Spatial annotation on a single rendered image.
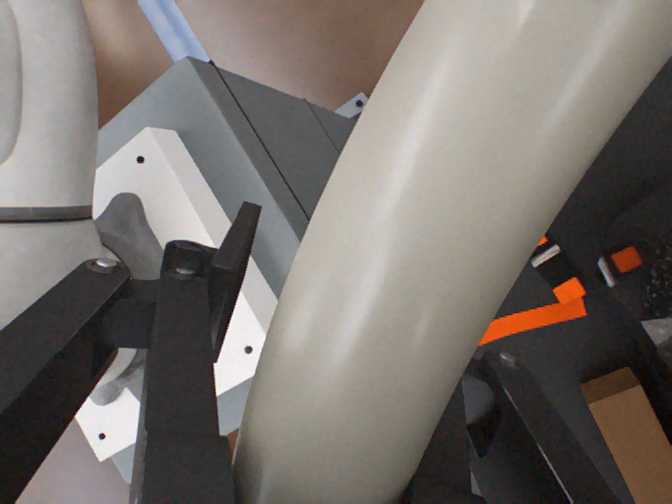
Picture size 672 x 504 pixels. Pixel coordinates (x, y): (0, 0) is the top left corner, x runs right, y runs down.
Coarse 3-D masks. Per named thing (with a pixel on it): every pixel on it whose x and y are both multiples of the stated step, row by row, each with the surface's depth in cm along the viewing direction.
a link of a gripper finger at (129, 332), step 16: (144, 288) 13; (128, 304) 13; (144, 304) 13; (112, 320) 13; (128, 320) 13; (144, 320) 13; (96, 336) 13; (112, 336) 13; (128, 336) 13; (144, 336) 13
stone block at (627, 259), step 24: (624, 216) 94; (648, 216) 84; (624, 240) 85; (648, 240) 73; (600, 264) 97; (624, 264) 82; (648, 264) 71; (624, 288) 79; (648, 288) 69; (624, 312) 84; (648, 312) 68; (648, 336) 70
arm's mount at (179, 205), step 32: (128, 160) 56; (160, 160) 55; (192, 160) 60; (96, 192) 58; (160, 192) 55; (192, 192) 56; (160, 224) 55; (192, 224) 54; (224, 224) 58; (256, 288) 56; (256, 320) 53; (224, 352) 55; (256, 352) 54; (224, 384) 55; (96, 416) 61; (128, 416) 59; (96, 448) 61
